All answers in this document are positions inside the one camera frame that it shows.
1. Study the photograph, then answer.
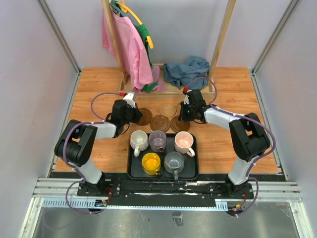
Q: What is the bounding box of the dark wooden coaster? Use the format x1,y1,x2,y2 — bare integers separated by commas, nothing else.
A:
170,115,190,133
150,115,170,132

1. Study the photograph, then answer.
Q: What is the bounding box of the brown glass coaster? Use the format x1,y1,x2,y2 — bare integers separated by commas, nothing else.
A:
137,108,153,126

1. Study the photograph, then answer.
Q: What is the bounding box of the light woven coaster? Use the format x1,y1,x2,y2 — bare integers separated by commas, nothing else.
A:
158,103,177,117

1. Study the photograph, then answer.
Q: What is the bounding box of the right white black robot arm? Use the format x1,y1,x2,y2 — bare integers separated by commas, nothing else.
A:
179,88,270,198

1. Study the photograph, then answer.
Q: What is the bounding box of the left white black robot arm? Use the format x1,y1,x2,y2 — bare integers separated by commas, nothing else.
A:
54,99,143,196

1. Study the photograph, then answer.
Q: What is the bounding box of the wooden clothes rack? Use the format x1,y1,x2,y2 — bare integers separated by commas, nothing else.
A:
102,0,236,98

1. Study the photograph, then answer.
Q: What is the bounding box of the white ceramic mug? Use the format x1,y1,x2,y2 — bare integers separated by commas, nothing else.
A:
130,130,149,157

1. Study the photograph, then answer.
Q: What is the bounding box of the pink ceramic mug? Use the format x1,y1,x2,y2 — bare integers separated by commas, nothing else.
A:
174,131,195,157

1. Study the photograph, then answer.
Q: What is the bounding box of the blue crumpled cloth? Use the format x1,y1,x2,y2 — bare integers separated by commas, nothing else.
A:
163,56,210,90

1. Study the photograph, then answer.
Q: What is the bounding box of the purple glass mug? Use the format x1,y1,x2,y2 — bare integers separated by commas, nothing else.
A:
149,130,167,155

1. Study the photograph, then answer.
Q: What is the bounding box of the pink shirt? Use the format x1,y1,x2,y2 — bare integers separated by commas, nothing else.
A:
102,8,167,94

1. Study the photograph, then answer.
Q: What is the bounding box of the grey glass mug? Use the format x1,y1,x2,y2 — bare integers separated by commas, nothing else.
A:
164,151,185,181

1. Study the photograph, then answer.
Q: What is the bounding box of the yellow glass mug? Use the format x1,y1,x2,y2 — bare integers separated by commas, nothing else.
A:
141,152,161,176

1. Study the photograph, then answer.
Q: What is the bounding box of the black plastic tray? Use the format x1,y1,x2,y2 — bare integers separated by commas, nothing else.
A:
127,133,199,180

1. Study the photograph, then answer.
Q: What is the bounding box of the green shirt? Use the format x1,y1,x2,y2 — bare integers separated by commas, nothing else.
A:
110,0,159,93

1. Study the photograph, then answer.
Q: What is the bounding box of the yellow hanger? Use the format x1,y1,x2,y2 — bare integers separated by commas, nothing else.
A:
117,1,154,49

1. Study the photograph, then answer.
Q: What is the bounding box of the green hanger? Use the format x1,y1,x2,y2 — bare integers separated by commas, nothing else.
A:
110,0,126,17

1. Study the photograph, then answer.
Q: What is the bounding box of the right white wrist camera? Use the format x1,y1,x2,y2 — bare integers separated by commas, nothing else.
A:
183,94,190,105

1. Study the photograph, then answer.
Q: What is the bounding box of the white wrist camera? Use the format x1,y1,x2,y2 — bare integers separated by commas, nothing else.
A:
183,94,190,105
123,92,136,108

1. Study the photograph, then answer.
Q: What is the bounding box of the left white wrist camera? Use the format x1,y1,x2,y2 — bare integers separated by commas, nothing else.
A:
123,92,136,108

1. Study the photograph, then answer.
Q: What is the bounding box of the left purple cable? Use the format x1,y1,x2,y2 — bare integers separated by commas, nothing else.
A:
65,92,127,215

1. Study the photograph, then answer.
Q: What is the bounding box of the purple cable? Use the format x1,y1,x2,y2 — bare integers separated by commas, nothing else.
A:
65,92,127,215
183,76,276,219

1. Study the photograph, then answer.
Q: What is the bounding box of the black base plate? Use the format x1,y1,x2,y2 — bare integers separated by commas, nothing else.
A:
77,173,255,207

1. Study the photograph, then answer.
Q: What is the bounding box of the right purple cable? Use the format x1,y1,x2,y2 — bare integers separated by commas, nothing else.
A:
183,76,276,219

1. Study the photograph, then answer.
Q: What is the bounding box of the aluminium front rail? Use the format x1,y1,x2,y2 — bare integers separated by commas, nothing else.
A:
33,178,302,211

